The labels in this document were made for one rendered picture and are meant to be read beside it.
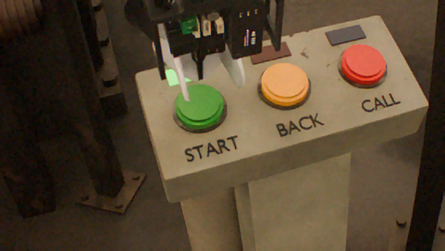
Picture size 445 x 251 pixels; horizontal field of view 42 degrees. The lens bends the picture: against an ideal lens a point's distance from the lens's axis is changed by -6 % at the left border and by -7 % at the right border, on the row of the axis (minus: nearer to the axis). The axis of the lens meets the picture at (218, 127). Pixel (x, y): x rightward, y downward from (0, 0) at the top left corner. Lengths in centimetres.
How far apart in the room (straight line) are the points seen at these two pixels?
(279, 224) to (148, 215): 70
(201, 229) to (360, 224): 48
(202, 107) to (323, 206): 17
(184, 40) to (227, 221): 46
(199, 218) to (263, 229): 21
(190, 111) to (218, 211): 28
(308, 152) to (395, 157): 83
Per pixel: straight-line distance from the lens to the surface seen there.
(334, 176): 57
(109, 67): 158
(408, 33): 175
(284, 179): 54
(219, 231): 78
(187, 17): 32
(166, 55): 42
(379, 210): 123
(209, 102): 50
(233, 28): 33
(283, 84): 51
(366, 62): 54
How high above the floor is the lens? 91
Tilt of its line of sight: 40 degrees down
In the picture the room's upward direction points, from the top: 9 degrees counter-clockwise
